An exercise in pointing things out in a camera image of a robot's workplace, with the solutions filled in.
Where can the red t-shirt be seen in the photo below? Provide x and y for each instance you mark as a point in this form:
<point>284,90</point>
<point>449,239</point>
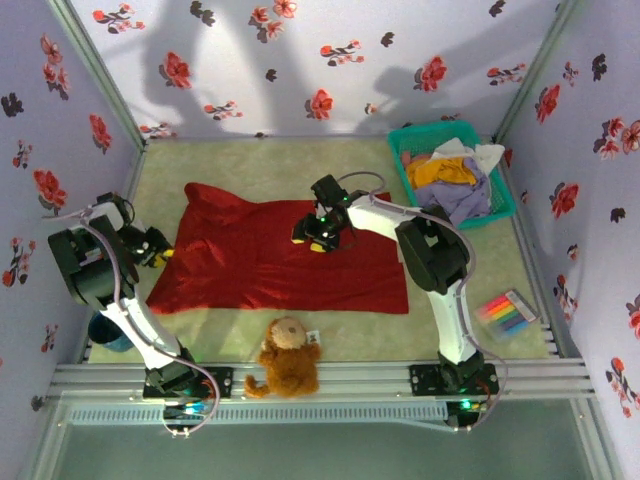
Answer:
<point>250,270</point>

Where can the pink garment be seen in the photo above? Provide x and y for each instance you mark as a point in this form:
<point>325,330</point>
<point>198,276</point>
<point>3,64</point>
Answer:
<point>417,159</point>

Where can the brown plush monkey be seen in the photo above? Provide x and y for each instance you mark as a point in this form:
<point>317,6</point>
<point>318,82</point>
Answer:
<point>287,370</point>

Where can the teal plastic basket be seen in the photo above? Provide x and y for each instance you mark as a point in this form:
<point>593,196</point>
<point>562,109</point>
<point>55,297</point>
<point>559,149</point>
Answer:
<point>425,132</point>

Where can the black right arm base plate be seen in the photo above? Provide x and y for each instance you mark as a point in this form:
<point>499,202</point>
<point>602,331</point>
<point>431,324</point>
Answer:
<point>422,380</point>

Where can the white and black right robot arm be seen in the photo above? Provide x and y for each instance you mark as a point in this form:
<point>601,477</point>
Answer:
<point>380,220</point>

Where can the yellow t-shirt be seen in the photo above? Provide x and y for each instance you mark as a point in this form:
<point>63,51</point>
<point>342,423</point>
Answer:
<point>435,172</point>

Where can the purple t-shirt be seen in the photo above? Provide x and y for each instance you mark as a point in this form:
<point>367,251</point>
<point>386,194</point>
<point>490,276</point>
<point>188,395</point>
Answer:
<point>455,202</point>

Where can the pack of coloured markers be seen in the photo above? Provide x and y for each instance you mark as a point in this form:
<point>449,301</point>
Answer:
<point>505,315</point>

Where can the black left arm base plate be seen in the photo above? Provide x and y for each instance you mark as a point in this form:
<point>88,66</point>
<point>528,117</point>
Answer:
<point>222,382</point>

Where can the white t-shirt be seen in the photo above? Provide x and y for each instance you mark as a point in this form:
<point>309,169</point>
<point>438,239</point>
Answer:
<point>489,155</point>

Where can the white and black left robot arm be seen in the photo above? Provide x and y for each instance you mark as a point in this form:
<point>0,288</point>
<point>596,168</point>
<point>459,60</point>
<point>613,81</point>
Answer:
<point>145,330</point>

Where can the blue mug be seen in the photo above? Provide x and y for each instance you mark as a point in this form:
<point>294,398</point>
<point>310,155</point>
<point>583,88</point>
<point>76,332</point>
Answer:
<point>102,335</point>

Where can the green table mat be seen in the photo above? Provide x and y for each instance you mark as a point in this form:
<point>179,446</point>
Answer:
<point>225,165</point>

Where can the ribbed aluminium frame beam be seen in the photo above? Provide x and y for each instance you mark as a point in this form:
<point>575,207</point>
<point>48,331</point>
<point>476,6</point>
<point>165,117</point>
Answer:
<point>360,372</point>

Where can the aluminium corner post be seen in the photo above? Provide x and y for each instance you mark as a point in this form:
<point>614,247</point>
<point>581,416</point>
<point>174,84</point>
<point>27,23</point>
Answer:
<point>99,70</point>
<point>536,70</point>

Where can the aluminium frame leg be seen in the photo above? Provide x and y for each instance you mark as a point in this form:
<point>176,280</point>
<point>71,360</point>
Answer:
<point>46,440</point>
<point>597,440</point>

